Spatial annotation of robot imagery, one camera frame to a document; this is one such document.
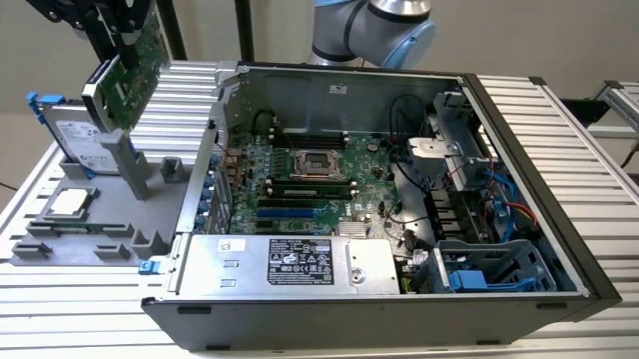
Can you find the green graphics card black fan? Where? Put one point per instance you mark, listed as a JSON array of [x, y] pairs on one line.
[[135, 86]]

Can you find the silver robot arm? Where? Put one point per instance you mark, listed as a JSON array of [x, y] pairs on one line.
[[340, 30]]

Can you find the black pole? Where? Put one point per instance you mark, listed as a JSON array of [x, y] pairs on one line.
[[245, 30], [175, 37]]

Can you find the hard disk in blue carrier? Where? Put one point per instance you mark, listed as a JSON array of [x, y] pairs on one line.
[[65, 131]]

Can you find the black case latch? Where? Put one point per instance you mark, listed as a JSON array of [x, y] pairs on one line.
[[213, 124]]

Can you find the silver CPU chip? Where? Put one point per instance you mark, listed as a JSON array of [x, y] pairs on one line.
[[73, 202]]

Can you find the grey parts rack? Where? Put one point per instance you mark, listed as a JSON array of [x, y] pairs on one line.
[[115, 213]]

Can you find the CPU socket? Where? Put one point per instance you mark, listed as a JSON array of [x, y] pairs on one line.
[[317, 162]]

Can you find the black expansion slot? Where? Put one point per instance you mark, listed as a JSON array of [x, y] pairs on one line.
[[287, 203]]

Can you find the green RAM stick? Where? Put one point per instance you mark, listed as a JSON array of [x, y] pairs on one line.
[[305, 192]]

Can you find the blue expansion slot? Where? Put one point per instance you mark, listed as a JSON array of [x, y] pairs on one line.
[[287, 214]]

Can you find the blue case latch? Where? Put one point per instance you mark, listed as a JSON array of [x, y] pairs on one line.
[[147, 267]]

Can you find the green motherboard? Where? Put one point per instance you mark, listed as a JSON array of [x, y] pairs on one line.
[[370, 179]]

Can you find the silver power supply unit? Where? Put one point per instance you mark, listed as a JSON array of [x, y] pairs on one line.
[[250, 276]]

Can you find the small silver heatsink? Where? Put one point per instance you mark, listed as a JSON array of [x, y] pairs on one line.
[[354, 229]]

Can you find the metal drive cage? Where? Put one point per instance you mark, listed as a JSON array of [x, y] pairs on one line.
[[465, 149]]

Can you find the open grey PC case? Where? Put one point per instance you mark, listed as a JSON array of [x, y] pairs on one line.
[[350, 325]]

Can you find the blue plastic drive latch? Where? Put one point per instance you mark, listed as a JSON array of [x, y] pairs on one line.
[[468, 280]]

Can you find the black bracket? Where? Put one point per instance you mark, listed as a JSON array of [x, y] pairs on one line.
[[585, 110]]

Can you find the aluminium frame table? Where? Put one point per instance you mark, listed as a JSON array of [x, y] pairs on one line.
[[620, 97]]

